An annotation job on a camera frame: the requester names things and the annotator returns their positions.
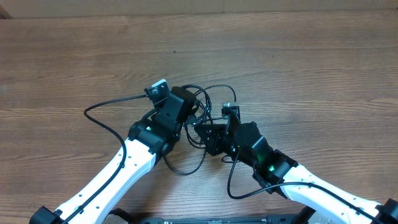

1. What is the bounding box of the thin black USB cable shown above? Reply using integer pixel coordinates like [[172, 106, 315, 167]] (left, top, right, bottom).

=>
[[163, 84, 237, 176]]

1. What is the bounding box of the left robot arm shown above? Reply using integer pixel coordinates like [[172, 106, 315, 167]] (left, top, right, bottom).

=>
[[29, 83, 197, 224]]

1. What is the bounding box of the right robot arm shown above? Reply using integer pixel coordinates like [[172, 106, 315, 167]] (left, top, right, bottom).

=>
[[195, 122, 397, 223]]

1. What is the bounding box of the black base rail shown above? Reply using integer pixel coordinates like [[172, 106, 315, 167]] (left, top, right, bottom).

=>
[[133, 215, 295, 224]]

